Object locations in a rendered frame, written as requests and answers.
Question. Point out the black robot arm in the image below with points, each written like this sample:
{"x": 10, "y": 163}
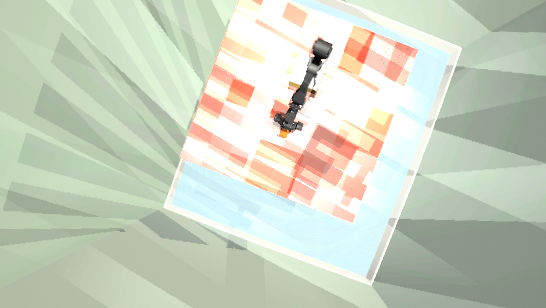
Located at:
{"x": 321, "y": 50}

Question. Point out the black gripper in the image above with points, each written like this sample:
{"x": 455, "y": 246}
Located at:
{"x": 278, "y": 118}

